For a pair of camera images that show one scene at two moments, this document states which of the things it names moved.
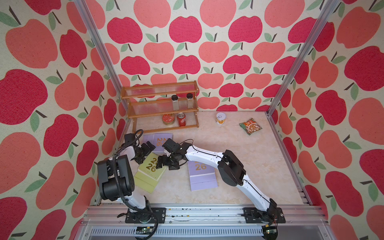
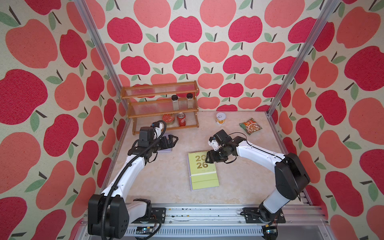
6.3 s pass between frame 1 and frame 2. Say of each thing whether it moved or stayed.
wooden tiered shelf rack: stayed
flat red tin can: stayed
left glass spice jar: stayed
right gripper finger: moved
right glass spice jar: stayed
